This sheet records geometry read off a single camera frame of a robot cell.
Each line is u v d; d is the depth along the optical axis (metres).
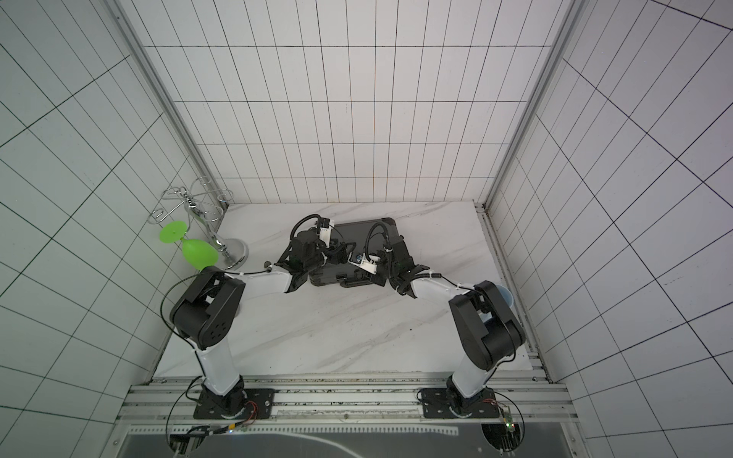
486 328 0.46
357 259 0.78
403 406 0.74
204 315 0.49
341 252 0.80
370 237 0.76
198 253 0.86
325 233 0.83
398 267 0.71
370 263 0.78
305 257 0.74
